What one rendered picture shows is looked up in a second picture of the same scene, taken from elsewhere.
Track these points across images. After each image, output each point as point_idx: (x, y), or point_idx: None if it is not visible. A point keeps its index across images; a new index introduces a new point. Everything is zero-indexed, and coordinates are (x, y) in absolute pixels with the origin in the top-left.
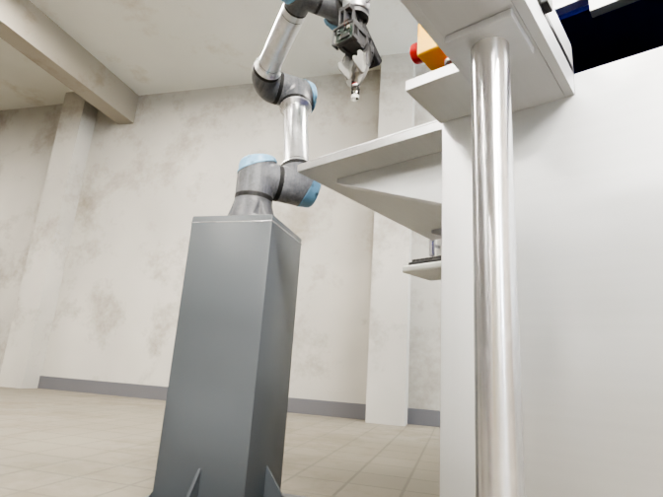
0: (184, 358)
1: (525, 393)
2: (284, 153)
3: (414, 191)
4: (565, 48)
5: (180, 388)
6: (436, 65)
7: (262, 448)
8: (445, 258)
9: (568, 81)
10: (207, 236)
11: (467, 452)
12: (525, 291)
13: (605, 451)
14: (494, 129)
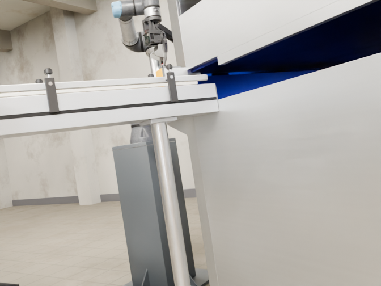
0: (127, 219)
1: (224, 247)
2: None
3: None
4: (206, 94)
5: (129, 234)
6: None
7: None
8: (195, 185)
9: (210, 111)
10: (121, 157)
11: (213, 269)
12: (218, 204)
13: (244, 272)
14: (160, 167)
